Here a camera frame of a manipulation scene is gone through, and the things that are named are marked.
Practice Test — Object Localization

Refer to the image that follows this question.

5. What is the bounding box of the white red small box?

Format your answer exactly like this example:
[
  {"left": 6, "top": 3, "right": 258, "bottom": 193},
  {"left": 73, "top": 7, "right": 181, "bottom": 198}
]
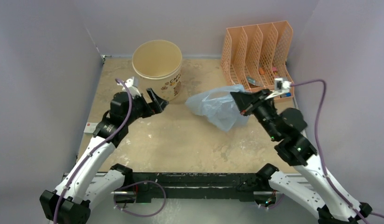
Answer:
[{"left": 84, "top": 122, "right": 98, "bottom": 134}]

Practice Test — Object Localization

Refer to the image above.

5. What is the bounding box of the beige paper trash bin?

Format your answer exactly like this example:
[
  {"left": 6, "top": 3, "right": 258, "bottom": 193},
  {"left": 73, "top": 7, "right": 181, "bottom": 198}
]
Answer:
[{"left": 132, "top": 40, "right": 183, "bottom": 101}]

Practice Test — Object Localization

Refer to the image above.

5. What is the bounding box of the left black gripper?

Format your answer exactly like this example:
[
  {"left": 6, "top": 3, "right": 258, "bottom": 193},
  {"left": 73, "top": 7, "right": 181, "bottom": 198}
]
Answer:
[{"left": 124, "top": 88, "right": 167, "bottom": 125}]

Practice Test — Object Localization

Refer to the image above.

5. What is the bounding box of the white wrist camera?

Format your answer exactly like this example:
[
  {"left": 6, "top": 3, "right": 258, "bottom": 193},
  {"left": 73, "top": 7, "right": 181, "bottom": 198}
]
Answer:
[
  {"left": 265, "top": 77, "right": 292, "bottom": 100},
  {"left": 124, "top": 77, "right": 141, "bottom": 98}
]

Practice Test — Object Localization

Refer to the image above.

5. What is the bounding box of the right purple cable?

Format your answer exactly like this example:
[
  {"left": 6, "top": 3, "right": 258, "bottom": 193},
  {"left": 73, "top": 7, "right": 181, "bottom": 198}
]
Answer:
[{"left": 290, "top": 79, "right": 384, "bottom": 224}]

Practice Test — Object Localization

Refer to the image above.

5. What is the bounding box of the orange file organizer rack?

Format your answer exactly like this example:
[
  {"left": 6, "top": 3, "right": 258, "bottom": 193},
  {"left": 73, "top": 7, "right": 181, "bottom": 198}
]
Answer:
[{"left": 220, "top": 21, "right": 293, "bottom": 92}]

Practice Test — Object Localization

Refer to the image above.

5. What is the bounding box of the blue plastic trash bag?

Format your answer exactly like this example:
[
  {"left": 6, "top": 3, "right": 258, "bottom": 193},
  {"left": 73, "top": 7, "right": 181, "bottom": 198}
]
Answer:
[{"left": 185, "top": 84, "right": 249, "bottom": 132}]

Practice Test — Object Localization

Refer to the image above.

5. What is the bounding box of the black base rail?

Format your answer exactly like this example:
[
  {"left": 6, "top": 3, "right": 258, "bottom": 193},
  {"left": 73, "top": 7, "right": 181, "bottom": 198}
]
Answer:
[{"left": 110, "top": 163, "right": 279, "bottom": 203}]

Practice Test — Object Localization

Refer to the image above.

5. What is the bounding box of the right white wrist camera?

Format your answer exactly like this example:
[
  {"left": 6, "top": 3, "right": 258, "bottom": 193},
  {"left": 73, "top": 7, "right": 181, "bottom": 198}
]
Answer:
[{"left": 265, "top": 77, "right": 292, "bottom": 100}]

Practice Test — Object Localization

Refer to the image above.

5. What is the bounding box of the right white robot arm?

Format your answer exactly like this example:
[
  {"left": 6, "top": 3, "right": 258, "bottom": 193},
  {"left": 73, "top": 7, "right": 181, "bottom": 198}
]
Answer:
[{"left": 230, "top": 89, "right": 372, "bottom": 224}]

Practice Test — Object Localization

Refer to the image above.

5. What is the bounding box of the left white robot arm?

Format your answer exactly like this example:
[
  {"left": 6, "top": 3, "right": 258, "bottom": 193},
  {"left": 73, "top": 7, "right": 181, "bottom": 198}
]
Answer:
[{"left": 39, "top": 88, "right": 169, "bottom": 224}]

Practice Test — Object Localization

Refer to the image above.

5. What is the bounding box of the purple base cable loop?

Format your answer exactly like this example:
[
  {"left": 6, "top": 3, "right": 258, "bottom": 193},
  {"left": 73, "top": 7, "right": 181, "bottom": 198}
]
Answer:
[{"left": 113, "top": 180, "right": 167, "bottom": 217}]

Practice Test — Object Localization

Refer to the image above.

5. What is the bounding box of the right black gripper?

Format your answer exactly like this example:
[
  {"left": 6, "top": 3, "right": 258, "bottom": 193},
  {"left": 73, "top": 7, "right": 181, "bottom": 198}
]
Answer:
[{"left": 228, "top": 88, "right": 279, "bottom": 139}]

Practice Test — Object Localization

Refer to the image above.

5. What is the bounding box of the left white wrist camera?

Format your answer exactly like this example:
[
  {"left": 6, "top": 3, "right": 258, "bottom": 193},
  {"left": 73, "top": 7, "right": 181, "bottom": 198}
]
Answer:
[{"left": 124, "top": 77, "right": 141, "bottom": 98}]

